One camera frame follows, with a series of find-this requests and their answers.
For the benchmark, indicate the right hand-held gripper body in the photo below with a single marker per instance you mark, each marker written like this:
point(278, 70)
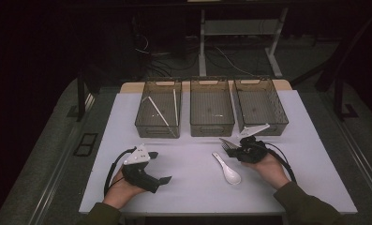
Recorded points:
point(252, 151)

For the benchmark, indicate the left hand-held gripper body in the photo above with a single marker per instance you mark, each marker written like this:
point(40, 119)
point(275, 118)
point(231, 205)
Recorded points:
point(140, 178)

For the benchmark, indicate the steel fork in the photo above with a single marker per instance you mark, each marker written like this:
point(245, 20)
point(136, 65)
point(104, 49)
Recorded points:
point(228, 146)

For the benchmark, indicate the steel table knife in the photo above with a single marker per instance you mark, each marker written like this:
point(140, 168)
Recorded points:
point(227, 141)

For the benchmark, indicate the tinted plastic bin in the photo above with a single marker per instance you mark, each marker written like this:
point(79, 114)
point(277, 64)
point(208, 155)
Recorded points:
point(158, 131)
point(211, 129)
point(261, 109)

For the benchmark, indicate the white ceramic spoon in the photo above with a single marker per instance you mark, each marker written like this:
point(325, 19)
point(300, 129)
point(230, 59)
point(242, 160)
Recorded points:
point(232, 178)

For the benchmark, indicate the white chopstick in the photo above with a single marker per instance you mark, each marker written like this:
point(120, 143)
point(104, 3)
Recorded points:
point(175, 106)
point(160, 114)

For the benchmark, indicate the person's left hand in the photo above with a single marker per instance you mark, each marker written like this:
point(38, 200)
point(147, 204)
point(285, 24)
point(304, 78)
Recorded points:
point(119, 192)

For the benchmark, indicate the person's right hand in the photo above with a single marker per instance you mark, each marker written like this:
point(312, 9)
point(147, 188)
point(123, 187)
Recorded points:
point(271, 172)

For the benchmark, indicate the dark metal stand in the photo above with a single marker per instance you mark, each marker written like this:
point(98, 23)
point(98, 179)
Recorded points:
point(338, 100)

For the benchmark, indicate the white metal stand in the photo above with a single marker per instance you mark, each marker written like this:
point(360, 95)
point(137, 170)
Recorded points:
point(201, 47)

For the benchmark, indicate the metal floor rail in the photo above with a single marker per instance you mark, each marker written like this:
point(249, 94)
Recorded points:
point(360, 156)
point(54, 175)

